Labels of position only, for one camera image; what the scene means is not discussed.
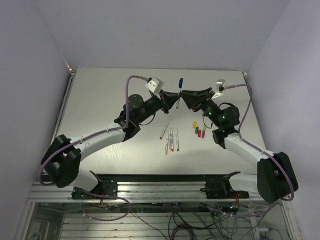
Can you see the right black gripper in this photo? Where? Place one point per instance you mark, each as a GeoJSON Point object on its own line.
{"type": "Point", "coordinates": [193, 100]}

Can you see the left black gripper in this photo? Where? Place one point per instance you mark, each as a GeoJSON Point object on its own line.
{"type": "Point", "coordinates": [167, 100]}

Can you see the blue pen cap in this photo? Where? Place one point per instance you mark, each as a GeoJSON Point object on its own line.
{"type": "Point", "coordinates": [180, 84]}

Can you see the purple whiteboard marker pen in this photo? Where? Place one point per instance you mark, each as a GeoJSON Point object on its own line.
{"type": "Point", "coordinates": [164, 129]}

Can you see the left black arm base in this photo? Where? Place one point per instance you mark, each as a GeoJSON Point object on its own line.
{"type": "Point", "coordinates": [106, 189]}

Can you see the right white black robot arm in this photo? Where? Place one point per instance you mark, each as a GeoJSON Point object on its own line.
{"type": "Point", "coordinates": [274, 178]}

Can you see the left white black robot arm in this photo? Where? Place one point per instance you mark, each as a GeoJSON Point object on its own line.
{"type": "Point", "coordinates": [62, 160]}

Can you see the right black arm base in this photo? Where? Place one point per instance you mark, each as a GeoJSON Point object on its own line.
{"type": "Point", "coordinates": [217, 186]}

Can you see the red pen cap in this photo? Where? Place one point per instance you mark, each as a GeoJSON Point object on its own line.
{"type": "Point", "coordinates": [199, 133]}

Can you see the green whiteboard marker pen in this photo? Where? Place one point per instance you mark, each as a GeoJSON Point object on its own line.
{"type": "Point", "coordinates": [177, 141]}

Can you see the red whiteboard marker pen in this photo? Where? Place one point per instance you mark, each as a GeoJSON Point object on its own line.
{"type": "Point", "coordinates": [173, 139]}

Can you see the orange whiteboard marker pen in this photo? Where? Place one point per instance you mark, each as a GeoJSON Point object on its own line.
{"type": "Point", "coordinates": [167, 145]}

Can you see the yellow whiteboard marker pen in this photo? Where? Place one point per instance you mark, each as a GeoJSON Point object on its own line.
{"type": "Point", "coordinates": [170, 139]}

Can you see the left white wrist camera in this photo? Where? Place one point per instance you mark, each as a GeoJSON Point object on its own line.
{"type": "Point", "coordinates": [154, 85]}

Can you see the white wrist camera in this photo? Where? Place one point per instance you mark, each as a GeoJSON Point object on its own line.
{"type": "Point", "coordinates": [220, 88]}
{"type": "Point", "coordinates": [154, 85]}

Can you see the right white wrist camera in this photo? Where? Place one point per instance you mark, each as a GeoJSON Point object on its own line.
{"type": "Point", "coordinates": [220, 88]}

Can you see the aluminium frame rail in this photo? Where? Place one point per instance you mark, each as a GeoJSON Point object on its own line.
{"type": "Point", "coordinates": [134, 192]}

